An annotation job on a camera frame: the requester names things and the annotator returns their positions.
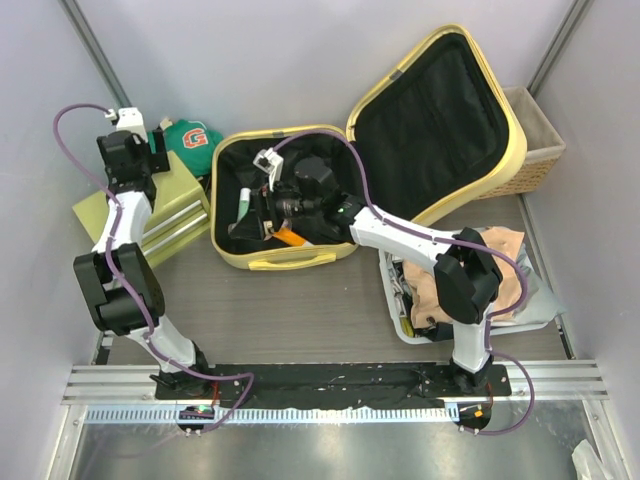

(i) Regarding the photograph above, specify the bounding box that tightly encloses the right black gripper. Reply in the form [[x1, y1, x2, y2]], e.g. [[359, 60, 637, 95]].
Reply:
[[230, 176, 321, 244]]

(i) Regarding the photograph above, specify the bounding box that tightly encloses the yellow-green drawer box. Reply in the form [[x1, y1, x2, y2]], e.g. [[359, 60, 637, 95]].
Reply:
[[73, 151, 210, 267]]

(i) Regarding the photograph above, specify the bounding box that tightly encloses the white plastic mesh basket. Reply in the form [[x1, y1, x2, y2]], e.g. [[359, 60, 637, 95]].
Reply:
[[377, 227, 551, 346]]

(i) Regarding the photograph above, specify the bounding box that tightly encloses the yellow-green shirt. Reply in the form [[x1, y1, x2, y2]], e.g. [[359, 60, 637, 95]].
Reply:
[[399, 316, 415, 338]]

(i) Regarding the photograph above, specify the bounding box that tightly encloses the beige sock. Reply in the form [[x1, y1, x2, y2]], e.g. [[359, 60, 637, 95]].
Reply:
[[403, 226, 525, 329]]

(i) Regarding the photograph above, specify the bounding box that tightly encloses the yellow hard-shell suitcase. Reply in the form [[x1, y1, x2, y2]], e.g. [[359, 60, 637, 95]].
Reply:
[[210, 24, 527, 271]]

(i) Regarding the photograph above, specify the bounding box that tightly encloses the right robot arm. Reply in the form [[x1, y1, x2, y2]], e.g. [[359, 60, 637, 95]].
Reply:
[[229, 153, 502, 395]]

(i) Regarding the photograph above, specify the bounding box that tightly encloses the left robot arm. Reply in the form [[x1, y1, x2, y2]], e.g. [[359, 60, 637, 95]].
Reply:
[[73, 130, 213, 399]]

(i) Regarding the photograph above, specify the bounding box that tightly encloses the green white tube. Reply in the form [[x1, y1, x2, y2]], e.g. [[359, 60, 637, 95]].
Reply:
[[236, 188, 251, 222]]

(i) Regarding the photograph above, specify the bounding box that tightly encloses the green jersey with G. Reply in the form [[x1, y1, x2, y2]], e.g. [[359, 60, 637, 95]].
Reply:
[[160, 119, 224, 177]]

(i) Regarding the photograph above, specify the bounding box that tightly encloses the orange tube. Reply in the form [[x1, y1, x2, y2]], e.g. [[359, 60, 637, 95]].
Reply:
[[273, 227, 313, 247]]

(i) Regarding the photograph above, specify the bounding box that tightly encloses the wicker basket with liner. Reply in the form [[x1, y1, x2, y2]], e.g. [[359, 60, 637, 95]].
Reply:
[[481, 86, 566, 199]]

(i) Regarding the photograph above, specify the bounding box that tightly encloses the white crumpled plastic bag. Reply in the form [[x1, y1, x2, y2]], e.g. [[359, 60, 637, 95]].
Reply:
[[571, 440, 612, 480]]

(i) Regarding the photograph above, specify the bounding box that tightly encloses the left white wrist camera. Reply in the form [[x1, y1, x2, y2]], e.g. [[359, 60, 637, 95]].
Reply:
[[104, 107, 148, 143]]

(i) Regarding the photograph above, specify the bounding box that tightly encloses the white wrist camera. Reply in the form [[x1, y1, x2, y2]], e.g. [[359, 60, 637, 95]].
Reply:
[[104, 107, 148, 143], [253, 148, 284, 191]]

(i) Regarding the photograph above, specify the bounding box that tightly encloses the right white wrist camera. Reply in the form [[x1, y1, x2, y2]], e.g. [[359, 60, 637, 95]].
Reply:
[[253, 148, 284, 191]]

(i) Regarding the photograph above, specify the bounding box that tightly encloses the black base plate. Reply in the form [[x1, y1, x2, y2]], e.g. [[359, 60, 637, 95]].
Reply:
[[150, 362, 512, 410]]

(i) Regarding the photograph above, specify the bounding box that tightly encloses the white slotted cable duct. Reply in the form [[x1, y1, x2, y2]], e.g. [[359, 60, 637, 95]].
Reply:
[[84, 403, 459, 425]]

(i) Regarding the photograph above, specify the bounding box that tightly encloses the aluminium rail frame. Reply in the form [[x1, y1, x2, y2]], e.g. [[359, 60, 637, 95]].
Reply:
[[49, 323, 630, 479]]

